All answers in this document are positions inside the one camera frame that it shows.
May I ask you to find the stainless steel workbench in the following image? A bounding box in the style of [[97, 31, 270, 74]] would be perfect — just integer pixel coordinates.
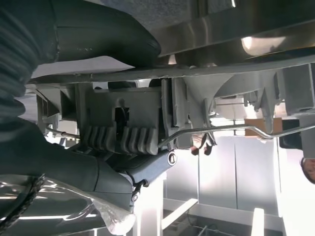
[[150, 0, 315, 67]]

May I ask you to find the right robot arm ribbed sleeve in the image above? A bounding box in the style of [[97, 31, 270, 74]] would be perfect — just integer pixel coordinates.
[[0, 0, 58, 126]]

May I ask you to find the shiny silver robot body shell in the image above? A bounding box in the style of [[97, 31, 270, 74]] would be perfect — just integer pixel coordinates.
[[0, 174, 136, 236]]

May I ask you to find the brown cardboard box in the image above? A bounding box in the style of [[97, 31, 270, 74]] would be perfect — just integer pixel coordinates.
[[244, 118, 283, 137]]

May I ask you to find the person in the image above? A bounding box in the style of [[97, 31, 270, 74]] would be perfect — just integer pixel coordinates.
[[301, 157, 315, 185]]

